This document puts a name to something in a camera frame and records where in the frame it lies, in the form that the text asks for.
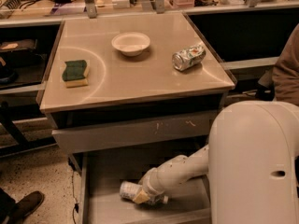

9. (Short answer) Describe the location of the clear plastic water bottle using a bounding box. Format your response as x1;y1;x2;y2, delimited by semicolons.
120;181;168;205

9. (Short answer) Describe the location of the grey metal desk post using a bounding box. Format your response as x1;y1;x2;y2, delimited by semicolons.
84;0;97;19

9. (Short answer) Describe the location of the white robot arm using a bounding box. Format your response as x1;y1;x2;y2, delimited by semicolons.
134;101;299;224

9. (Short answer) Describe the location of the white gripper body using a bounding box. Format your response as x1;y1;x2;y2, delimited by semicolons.
138;168;164;196

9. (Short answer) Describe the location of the open middle drawer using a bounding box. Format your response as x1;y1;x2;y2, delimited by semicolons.
78;139;211;224

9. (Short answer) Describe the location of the closed top drawer front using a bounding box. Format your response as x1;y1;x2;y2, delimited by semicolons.
52;110;218;154

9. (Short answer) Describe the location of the black cable on floor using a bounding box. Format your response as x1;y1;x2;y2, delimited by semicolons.
70;168;80;224

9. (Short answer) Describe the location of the crushed green soda can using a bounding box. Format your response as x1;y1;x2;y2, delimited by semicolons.
172;45;206;72

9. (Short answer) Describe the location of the black office chair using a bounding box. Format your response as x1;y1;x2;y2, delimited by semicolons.
255;69;275;101

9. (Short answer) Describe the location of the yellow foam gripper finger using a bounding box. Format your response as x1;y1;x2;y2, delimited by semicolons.
133;189;150;204

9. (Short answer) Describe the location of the green and yellow sponge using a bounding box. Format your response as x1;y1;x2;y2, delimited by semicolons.
62;60;90;88

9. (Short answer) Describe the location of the brown shoe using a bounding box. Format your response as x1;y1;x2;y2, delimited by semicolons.
7;191;44;224

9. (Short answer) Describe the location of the black table leg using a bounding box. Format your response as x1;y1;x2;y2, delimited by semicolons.
0;102;55;158

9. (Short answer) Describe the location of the grey drawer cabinet with counter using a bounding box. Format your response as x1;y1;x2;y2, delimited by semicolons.
40;12;235;177

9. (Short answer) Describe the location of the white paper bowl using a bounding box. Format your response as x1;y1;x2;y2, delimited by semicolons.
111;32;150;57

